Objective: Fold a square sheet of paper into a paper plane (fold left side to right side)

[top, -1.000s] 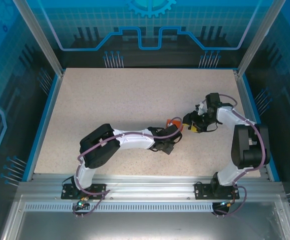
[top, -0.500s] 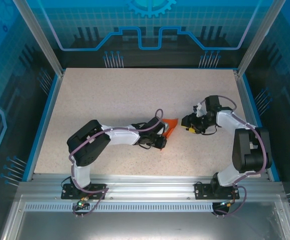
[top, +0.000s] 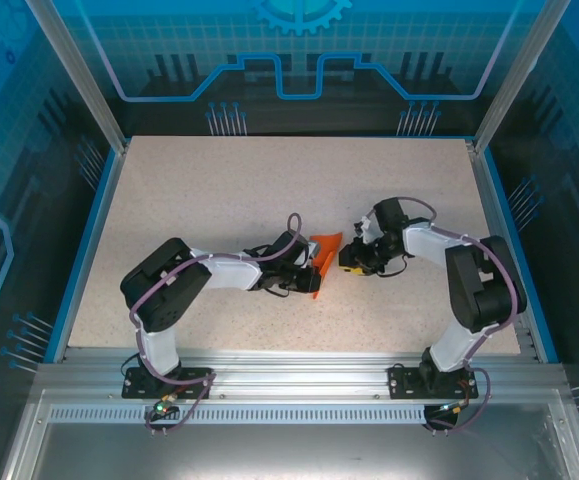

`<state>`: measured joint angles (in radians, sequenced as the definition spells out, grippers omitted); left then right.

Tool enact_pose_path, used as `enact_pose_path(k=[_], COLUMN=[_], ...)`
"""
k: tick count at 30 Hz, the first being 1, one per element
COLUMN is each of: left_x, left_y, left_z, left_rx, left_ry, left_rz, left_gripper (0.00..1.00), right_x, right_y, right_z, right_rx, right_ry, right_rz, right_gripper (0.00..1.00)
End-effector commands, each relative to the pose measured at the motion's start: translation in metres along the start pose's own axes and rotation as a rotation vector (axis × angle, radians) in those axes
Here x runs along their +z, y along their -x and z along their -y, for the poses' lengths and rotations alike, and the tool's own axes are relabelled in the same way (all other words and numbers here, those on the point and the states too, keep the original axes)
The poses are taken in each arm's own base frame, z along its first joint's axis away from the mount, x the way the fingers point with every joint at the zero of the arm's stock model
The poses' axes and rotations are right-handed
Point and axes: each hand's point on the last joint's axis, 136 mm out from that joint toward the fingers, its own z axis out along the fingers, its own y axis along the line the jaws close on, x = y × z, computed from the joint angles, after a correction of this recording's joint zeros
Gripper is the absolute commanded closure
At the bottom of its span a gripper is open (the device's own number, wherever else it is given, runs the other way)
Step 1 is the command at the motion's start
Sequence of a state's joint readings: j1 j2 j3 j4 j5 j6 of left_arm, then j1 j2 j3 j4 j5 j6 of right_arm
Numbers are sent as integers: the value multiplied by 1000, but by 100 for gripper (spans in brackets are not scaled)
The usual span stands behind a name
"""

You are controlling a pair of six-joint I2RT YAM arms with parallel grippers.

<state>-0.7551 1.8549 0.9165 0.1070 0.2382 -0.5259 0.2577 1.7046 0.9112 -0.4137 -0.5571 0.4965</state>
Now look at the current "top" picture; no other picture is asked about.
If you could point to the orange paper sheet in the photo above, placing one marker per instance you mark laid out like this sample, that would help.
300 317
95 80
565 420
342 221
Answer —
329 242

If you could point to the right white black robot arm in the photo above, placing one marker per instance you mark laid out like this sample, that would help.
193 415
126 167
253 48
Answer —
484 295

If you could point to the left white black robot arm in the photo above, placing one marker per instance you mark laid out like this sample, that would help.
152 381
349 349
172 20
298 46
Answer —
169 305

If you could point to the sheet metal tray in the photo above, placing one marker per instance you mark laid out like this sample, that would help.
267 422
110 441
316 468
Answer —
294 455

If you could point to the blue table side trim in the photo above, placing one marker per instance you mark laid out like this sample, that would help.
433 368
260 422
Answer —
89 247
516 250

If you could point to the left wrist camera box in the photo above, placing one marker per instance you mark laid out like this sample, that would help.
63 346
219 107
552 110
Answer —
313 250

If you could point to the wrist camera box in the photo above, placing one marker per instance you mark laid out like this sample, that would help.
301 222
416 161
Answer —
366 231
313 250

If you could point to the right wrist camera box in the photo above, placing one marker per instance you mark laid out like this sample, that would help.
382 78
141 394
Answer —
366 231

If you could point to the aluminium mounting rail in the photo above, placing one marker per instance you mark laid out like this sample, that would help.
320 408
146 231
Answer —
294 372

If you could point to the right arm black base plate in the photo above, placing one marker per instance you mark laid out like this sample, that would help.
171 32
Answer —
401 385

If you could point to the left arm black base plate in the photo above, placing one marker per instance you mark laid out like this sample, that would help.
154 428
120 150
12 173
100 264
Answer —
134 390

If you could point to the aluminium frame post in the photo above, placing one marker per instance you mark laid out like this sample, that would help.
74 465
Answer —
519 75
80 75

